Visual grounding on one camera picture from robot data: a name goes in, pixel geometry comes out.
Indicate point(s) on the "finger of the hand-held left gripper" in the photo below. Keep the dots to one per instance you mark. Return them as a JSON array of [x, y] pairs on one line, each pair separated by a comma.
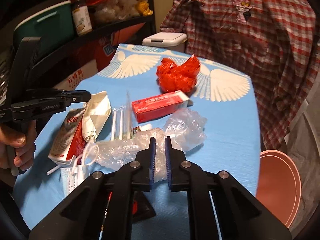
[[80, 96]]

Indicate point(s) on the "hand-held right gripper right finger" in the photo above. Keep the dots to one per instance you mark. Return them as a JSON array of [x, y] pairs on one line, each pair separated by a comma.
[[168, 162]]

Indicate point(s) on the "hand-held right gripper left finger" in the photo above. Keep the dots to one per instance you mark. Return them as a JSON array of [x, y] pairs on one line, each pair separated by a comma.
[[152, 160]]

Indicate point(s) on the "clear plastic bag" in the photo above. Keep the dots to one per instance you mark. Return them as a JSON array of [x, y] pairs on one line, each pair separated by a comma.
[[117, 152], [187, 127]]

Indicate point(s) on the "white red milk carton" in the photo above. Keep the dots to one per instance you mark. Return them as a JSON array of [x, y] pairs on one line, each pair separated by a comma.
[[67, 140]]

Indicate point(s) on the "red cardboard box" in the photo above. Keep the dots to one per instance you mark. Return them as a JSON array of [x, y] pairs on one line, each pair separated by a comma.
[[155, 107]]

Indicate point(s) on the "white swing-lid trash bin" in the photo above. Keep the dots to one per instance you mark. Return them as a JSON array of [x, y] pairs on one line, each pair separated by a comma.
[[162, 40]]

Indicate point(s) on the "person's left hand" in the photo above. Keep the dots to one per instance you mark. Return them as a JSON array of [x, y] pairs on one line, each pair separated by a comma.
[[25, 145]]

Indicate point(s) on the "white bag with red print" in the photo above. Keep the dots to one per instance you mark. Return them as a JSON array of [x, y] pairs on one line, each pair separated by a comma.
[[75, 80]]

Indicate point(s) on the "crumpled white paper bag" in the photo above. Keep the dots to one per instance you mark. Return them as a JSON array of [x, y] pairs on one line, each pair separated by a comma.
[[96, 115]]

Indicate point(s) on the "small green toothpaste tube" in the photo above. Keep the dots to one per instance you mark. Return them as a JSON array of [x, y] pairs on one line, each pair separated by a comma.
[[137, 130]]

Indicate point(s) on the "wrapped white straw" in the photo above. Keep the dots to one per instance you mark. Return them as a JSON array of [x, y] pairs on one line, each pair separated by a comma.
[[121, 125], [113, 125]]

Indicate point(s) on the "black red packet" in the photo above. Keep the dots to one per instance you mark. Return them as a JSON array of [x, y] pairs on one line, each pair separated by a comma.
[[145, 210]]

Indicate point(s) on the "clear wrapped straws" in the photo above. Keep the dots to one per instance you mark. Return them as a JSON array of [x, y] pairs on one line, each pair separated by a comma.
[[128, 115]]

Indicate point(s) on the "blue printed tablecloth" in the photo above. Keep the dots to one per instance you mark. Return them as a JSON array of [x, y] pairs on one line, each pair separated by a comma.
[[225, 142]]

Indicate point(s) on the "orange printed box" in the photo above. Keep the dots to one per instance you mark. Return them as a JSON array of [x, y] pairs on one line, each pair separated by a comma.
[[117, 42]]

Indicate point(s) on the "white drinking straw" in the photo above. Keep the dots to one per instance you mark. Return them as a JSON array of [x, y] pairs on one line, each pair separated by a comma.
[[53, 170]]

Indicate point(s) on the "green cooler box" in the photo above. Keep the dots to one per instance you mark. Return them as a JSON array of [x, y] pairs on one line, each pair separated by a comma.
[[57, 27]]

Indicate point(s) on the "blue face mask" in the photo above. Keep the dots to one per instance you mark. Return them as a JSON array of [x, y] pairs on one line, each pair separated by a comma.
[[72, 180]]

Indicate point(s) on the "black shelf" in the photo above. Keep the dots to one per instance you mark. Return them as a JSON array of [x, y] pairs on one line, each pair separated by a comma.
[[120, 21]]

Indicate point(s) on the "red plastic bag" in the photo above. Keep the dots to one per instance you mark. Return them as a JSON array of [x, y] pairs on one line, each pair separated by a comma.
[[177, 77]]

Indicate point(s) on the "clear bag of white items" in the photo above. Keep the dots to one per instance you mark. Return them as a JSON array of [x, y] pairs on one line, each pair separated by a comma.
[[117, 5]]

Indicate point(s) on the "yellow crumpled item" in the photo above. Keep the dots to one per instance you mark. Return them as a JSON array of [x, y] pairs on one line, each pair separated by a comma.
[[144, 8]]

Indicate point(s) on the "grey quilted sofa cushion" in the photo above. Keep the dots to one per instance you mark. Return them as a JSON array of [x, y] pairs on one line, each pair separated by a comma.
[[300, 160]]

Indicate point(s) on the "red plaid shirt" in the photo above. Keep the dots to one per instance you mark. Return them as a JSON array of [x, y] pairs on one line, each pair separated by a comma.
[[225, 30]]

